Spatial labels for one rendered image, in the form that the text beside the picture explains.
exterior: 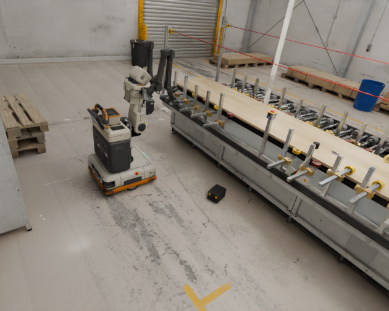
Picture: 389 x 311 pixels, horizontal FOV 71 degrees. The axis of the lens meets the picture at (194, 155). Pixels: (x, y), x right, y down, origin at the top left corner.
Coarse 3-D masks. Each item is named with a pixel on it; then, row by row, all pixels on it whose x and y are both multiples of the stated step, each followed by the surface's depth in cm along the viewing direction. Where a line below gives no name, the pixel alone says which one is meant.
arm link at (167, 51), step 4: (168, 48) 284; (164, 52) 277; (168, 52) 279; (164, 56) 280; (160, 60) 283; (164, 60) 283; (160, 64) 283; (164, 64) 285; (160, 68) 285; (160, 72) 286; (156, 76) 290; (160, 76) 288; (156, 80) 291; (160, 80) 290; (160, 84) 290; (156, 88) 290; (160, 88) 293
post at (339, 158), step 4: (340, 156) 226; (336, 160) 230; (340, 160) 228; (336, 164) 231; (332, 168) 234; (336, 168) 231; (328, 176) 238; (328, 184) 240; (324, 188) 244; (328, 188) 244; (324, 192) 245
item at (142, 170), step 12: (96, 156) 339; (132, 156) 348; (144, 156) 352; (132, 168) 325; (144, 168) 330; (96, 180) 330; (108, 180) 305; (120, 180) 315; (132, 180) 325; (144, 180) 337; (108, 192) 312
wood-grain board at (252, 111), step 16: (192, 80) 451; (208, 80) 462; (224, 96) 398; (240, 96) 407; (240, 112) 350; (256, 112) 357; (272, 128) 318; (288, 128) 323; (304, 128) 328; (304, 144) 290; (320, 144) 295; (336, 144) 299; (352, 144) 304; (320, 160) 264; (352, 160) 271; (368, 160) 275; (384, 160) 279; (352, 176) 245; (384, 176) 251; (384, 192) 229
